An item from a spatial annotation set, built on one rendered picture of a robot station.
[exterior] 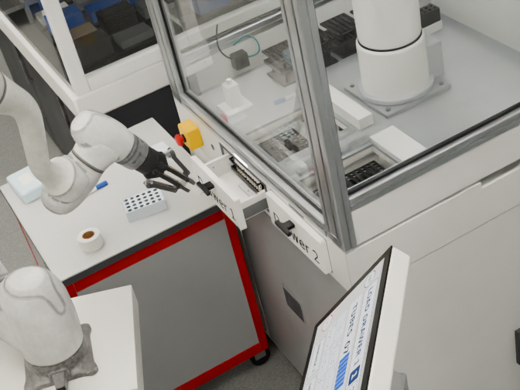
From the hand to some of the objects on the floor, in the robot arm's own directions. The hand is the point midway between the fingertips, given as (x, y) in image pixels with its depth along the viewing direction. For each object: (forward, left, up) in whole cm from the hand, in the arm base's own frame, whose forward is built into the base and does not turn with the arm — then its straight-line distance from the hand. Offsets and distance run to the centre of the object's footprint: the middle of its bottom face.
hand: (191, 186), depth 274 cm
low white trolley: (-21, +36, -94) cm, 103 cm away
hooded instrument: (+11, +180, -93) cm, 202 cm away
